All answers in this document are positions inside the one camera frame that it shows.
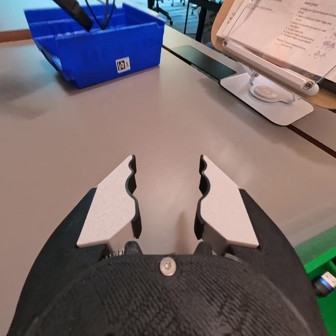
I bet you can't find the wooden document stand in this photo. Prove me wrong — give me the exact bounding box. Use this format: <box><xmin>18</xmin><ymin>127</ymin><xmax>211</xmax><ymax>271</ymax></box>
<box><xmin>211</xmin><ymin>0</ymin><xmax>336</xmax><ymax>126</ymax></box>

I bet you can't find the black cable orange plug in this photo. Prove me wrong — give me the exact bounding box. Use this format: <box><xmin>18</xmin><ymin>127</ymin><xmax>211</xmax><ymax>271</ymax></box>
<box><xmin>103</xmin><ymin>0</ymin><xmax>116</xmax><ymax>30</ymax></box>

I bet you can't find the black usb hub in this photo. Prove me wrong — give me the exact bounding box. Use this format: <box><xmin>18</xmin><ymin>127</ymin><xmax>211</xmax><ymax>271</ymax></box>
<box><xmin>52</xmin><ymin>0</ymin><xmax>94</xmax><ymax>32</ymax></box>

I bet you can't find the printed instruction sheet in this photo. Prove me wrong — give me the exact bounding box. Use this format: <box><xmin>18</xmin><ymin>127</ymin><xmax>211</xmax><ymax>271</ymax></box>
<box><xmin>228</xmin><ymin>0</ymin><xmax>336</xmax><ymax>82</ymax></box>

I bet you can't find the green plastic bin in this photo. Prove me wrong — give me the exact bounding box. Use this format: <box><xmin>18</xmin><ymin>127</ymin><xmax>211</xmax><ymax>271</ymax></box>
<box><xmin>294</xmin><ymin>234</ymin><xmax>336</xmax><ymax>336</ymax></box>

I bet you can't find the black cylinder with blue ring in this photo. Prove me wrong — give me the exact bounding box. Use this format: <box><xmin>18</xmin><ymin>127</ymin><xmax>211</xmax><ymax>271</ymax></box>
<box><xmin>312</xmin><ymin>271</ymin><xmax>336</xmax><ymax>298</ymax></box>

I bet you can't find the black desk cable cover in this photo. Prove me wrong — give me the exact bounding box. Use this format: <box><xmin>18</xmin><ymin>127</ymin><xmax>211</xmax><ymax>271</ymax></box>
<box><xmin>171</xmin><ymin>45</ymin><xmax>237</xmax><ymax>84</ymax></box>

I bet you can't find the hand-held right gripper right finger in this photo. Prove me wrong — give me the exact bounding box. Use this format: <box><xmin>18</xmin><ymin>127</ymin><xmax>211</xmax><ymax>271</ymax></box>
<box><xmin>194</xmin><ymin>154</ymin><xmax>260</xmax><ymax>256</ymax></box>

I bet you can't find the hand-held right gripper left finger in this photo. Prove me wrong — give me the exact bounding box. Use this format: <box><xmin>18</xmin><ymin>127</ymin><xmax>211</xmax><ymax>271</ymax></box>
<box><xmin>76</xmin><ymin>154</ymin><xmax>143</xmax><ymax>254</ymax></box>

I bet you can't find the blue plastic bin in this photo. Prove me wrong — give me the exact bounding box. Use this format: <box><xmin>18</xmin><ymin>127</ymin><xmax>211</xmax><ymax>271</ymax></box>
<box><xmin>24</xmin><ymin>3</ymin><xmax>166</xmax><ymax>89</ymax></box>

